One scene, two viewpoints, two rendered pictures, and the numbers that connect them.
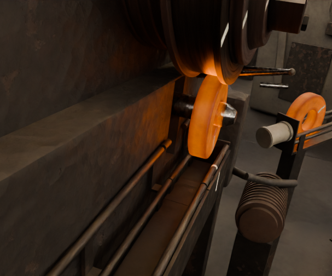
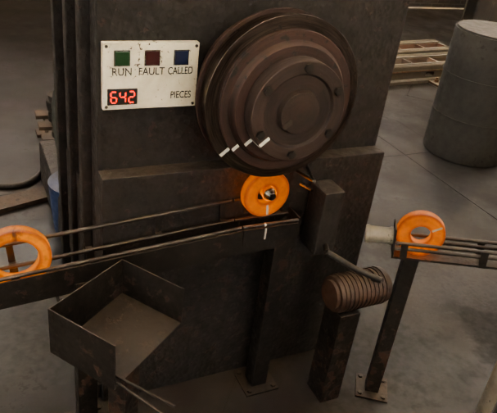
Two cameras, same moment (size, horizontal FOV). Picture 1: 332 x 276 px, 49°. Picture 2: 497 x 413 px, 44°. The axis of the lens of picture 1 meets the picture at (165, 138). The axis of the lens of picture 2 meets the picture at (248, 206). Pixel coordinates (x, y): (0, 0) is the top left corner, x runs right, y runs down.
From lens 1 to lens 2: 146 cm
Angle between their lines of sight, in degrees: 40
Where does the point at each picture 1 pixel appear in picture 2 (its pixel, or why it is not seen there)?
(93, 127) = (164, 174)
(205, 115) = (246, 188)
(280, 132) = (378, 233)
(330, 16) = not seen: outside the picture
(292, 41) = not seen: outside the picture
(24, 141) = (137, 170)
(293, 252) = (463, 392)
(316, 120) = (431, 238)
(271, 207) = (338, 283)
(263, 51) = not seen: outside the picture
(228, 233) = (414, 342)
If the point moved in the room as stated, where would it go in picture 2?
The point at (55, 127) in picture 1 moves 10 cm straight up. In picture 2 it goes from (152, 170) to (153, 138)
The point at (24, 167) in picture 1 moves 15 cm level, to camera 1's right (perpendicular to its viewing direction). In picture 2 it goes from (127, 177) to (158, 201)
